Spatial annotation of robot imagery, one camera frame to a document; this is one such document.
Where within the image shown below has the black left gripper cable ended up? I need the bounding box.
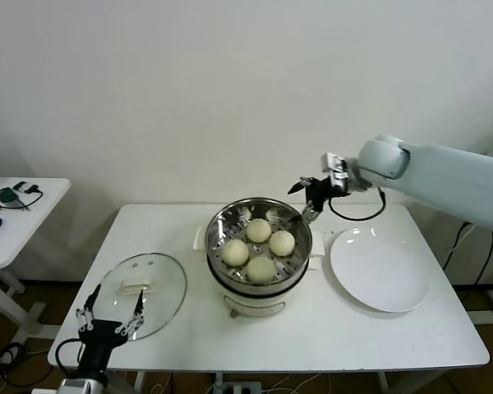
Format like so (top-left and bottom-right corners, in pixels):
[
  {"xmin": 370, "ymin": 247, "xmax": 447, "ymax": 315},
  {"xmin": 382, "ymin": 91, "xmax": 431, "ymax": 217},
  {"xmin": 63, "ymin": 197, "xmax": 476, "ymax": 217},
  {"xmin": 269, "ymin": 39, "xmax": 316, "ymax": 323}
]
[{"xmin": 55, "ymin": 338, "xmax": 85, "ymax": 374}]

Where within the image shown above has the round glass lid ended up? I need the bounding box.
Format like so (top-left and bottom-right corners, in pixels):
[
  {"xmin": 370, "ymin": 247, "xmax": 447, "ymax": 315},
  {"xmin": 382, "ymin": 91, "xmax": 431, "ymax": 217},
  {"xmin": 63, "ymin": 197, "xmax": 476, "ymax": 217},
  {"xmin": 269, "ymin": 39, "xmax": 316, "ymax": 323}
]
[{"xmin": 90, "ymin": 252, "xmax": 188, "ymax": 342}]

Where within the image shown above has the white steamed baozi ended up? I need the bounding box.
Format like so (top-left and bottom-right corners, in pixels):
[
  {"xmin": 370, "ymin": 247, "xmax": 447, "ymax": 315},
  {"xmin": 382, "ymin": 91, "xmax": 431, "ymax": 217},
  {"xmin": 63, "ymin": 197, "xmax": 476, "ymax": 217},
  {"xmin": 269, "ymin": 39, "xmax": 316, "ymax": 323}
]
[
  {"xmin": 245, "ymin": 256, "xmax": 276, "ymax": 284},
  {"xmin": 221, "ymin": 239, "xmax": 250, "ymax": 267},
  {"xmin": 268, "ymin": 230, "xmax": 296, "ymax": 257},
  {"xmin": 245, "ymin": 218, "xmax": 272, "ymax": 243}
]

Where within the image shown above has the green electronic device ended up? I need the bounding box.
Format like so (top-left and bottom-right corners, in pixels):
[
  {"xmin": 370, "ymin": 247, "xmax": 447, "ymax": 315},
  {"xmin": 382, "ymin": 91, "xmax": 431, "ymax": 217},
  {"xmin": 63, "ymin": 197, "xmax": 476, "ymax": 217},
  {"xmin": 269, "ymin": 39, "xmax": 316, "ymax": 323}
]
[{"xmin": 0, "ymin": 186, "xmax": 22, "ymax": 205}]

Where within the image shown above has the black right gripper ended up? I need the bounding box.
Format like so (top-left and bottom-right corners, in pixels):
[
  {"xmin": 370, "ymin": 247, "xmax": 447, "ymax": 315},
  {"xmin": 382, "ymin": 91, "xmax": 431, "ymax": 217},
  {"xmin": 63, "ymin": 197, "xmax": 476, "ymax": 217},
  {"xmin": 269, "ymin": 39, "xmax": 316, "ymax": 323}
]
[{"xmin": 286, "ymin": 175, "xmax": 337, "ymax": 226}]

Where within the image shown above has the black floor cable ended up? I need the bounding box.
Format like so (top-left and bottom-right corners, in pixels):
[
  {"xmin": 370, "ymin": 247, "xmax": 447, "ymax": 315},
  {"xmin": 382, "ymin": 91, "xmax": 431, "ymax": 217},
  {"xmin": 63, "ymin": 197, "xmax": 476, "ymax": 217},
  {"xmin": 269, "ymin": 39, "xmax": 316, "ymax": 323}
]
[{"xmin": 0, "ymin": 305, "xmax": 54, "ymax": 389}]

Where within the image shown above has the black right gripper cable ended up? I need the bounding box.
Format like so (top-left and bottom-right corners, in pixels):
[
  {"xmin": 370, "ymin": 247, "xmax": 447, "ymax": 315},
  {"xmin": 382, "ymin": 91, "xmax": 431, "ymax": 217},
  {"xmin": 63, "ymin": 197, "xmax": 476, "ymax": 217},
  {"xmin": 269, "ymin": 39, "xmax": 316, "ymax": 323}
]
[{"xmin": 327, "ymin": 186, "xmax": 387, "ymax": 222}]

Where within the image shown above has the perforated steel steamer basket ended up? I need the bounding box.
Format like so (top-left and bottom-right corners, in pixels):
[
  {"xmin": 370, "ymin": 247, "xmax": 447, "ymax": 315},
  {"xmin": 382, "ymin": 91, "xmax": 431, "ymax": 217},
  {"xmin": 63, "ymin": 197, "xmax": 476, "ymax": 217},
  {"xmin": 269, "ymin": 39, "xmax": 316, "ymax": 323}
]
[{"xmin": 192, "ymin": 197, "xmax": 326, "ymax": 289}]

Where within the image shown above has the large white table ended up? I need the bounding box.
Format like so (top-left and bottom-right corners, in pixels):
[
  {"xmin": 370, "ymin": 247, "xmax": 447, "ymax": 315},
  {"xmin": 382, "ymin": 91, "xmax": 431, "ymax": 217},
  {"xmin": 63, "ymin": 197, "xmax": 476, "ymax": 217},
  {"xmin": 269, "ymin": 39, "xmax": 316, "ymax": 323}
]
[{"xmin": 47, "ymin": 203, "xmax": 491, "ymax": 394}]

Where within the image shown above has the black power adapter cable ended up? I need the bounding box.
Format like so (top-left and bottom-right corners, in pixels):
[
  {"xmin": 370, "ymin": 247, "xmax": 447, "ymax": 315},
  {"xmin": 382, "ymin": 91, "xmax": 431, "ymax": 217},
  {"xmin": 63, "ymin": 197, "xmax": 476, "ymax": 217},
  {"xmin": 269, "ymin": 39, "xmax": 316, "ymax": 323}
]
[{"xmin": 441, "ymin": 221, "xmax": 493, "ymax": 285}]

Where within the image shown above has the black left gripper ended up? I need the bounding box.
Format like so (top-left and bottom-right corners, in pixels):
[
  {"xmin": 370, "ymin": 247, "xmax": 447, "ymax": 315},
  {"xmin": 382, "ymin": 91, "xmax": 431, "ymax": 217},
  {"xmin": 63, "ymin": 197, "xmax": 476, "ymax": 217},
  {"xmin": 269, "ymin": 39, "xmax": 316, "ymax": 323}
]
[{"xmin": 75, "ymin": 282, "xmax": 145, "ymax": 373}]

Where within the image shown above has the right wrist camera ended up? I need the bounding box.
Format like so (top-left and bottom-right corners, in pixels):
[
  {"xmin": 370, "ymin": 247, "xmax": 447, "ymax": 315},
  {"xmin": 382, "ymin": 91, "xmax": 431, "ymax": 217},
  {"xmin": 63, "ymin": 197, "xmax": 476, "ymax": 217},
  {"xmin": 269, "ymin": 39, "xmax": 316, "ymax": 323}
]
[{"xmin": 320, "ymin": 152, "xmax": 351, "ymax": 190}]

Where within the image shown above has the white round plate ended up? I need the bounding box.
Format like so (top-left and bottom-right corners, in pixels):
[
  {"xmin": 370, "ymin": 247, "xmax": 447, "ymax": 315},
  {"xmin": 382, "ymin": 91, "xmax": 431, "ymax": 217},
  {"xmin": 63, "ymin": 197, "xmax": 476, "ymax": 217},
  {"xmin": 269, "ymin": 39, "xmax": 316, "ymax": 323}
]
[{"xmin": 329, "ymin": 227, "xmax": 431, "ymax": 314}]

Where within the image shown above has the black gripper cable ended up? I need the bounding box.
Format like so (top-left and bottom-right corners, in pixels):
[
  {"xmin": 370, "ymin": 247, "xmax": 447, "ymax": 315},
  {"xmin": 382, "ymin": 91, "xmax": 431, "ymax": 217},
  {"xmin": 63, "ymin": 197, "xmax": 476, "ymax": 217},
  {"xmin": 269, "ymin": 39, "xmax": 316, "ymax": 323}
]
[
  {"xmin": 327, "ymin": 186, "xmax": 387, "ymax": 222},
  {"xmin": 55, "ymin": 338, "xmax": 85, "ymax": 374}
]

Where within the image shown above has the small white side table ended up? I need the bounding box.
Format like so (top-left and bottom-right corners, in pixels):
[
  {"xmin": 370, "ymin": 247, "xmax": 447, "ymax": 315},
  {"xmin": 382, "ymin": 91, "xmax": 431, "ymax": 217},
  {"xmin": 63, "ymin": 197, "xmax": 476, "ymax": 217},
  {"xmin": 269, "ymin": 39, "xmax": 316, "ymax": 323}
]
[{"xmin": 0, "ymin": 176, "xmax": 71, "ymax": 344}]

